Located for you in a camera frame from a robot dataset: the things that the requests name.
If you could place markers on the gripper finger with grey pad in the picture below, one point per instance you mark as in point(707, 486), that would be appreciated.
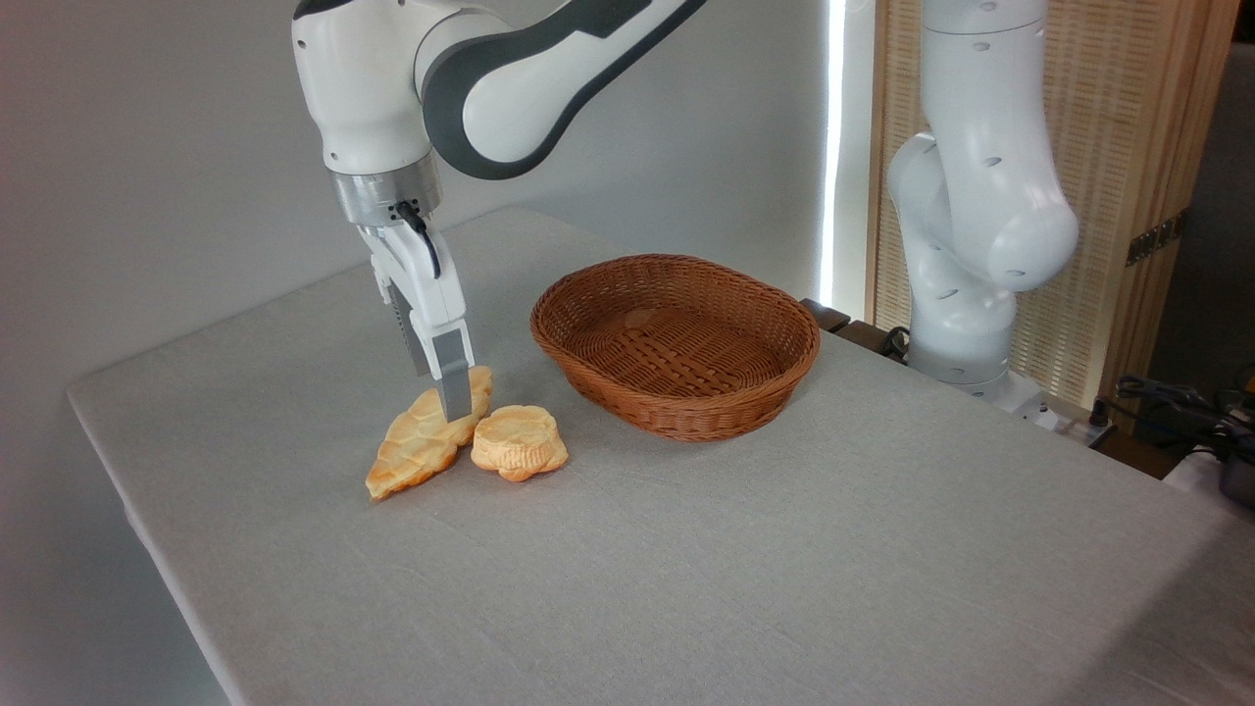
point(410, 338)
point(454, 378)

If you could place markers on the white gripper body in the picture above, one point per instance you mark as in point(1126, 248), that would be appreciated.
point(422, 284)

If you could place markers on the long braided bread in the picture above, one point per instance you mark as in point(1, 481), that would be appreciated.
point(412, 451)

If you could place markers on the round orange bread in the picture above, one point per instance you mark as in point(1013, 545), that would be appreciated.
point(515, 441)

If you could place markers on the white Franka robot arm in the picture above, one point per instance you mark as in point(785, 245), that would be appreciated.
point(363, 88)

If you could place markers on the brown wicker basket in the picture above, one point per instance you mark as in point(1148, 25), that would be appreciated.
point(706, 392)

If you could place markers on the grey tablecloth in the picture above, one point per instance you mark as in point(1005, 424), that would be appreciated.
point(686, 588)

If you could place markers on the dark brown wooden table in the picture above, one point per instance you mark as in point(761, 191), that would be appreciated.
point(828, 316)

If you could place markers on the black metal hinge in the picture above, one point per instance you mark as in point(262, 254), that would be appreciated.
point(1157, 238)

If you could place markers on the wooden slatted screen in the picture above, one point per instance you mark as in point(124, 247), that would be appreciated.
point(1147, 98)

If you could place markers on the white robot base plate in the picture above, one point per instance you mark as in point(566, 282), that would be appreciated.
point(1025, 402)

